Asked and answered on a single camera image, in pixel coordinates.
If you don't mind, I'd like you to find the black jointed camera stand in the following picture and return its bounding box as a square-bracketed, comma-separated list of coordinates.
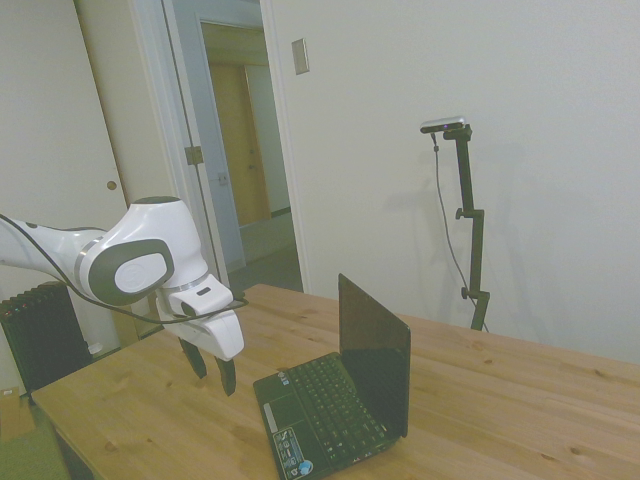
[442, 124, 492, 332]

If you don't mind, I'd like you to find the beige wall switch plate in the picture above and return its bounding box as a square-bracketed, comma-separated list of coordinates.
[291, 37, 311, 77]

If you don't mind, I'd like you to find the small cardboard box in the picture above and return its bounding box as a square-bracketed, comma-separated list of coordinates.
[0, 385, 36, 442]

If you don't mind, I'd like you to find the grey camera on stand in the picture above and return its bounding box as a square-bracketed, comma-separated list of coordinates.
[419, 115, 469, 135]

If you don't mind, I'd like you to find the wooden hallway door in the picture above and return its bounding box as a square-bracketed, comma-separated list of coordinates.
[208, 61, 274, 227]

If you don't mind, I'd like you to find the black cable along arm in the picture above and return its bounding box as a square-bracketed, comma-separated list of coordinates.
[0, 213, 250, 326]

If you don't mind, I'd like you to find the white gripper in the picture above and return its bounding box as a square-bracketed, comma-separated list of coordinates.
[159, 308, 246, 398]

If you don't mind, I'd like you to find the white open room door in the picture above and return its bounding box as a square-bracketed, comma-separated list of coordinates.
[74, 0, 232, 289]

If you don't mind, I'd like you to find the black ribbed radiator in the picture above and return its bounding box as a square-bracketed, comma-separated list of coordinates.
[0, 280, 94, 397]

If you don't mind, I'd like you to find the white closet door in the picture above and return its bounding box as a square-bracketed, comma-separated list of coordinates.
[0, 0, 132, 351]

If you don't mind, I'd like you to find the black Asus laptop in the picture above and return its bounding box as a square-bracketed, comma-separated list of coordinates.
[252, 272, 412, 480]

